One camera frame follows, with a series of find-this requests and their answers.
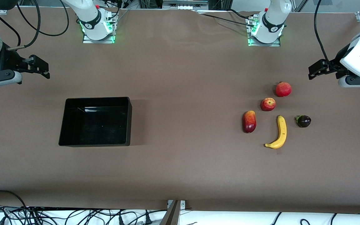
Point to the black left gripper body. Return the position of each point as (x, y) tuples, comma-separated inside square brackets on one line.
[(332, 65)]

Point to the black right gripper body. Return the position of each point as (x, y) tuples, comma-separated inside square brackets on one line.
[(11, 61)]

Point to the red apple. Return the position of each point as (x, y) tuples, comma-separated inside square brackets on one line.
[(267, 104)]

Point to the yellow banana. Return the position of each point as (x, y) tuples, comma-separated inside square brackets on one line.
[(282, 131)]

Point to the black plastic box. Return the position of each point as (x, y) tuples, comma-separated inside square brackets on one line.
[(95, 125)]

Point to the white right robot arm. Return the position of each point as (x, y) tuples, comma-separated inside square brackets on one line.
[(90, 17)]

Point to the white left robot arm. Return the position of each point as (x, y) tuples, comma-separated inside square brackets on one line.
[(273, 20)]

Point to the red pomegranate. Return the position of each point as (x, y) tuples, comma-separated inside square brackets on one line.
[(283, 89)]

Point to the dark purple eggplant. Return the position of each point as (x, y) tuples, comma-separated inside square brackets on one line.
[(303, 121)]

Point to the red yellow mango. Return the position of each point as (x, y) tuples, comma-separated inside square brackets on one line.
[(249, 122)]

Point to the grey device with ports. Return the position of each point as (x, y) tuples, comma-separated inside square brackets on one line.
[(184, 4)]

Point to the brown paper table cover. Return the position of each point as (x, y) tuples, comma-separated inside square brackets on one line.
[(180, 175)]

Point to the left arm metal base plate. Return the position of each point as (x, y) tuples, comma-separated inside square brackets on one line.
[(277, 44)]

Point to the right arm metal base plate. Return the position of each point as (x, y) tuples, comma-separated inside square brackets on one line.
[(87, 40)]

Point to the metal camera mount bar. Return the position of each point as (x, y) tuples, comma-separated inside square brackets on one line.
[(171, 215)]

